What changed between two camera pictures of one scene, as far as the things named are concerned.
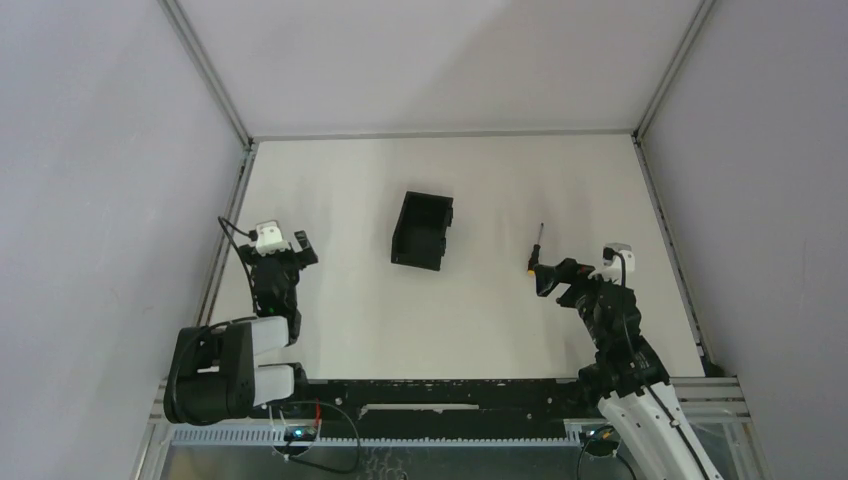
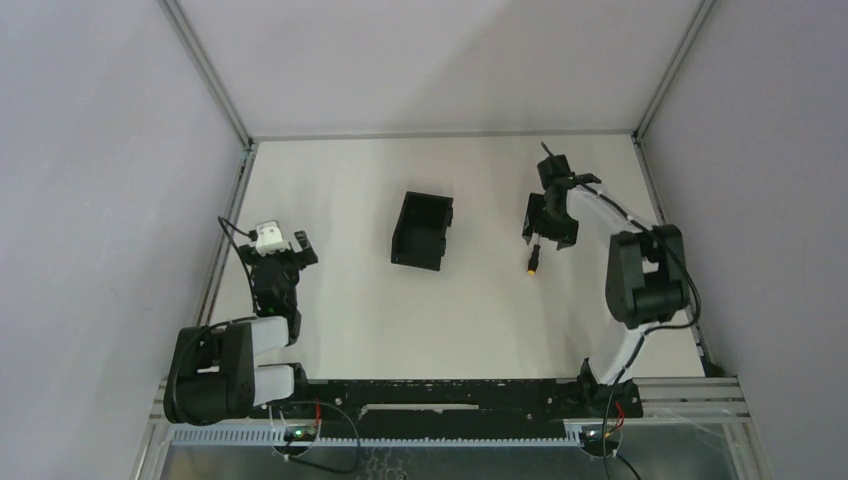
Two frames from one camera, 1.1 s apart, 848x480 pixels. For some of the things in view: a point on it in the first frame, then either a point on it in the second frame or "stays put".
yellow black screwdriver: (534, 258) stays put
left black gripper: (284, 258) stays put
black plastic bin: (420, 236) stays put
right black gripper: (548, 276) -> (566, 234)
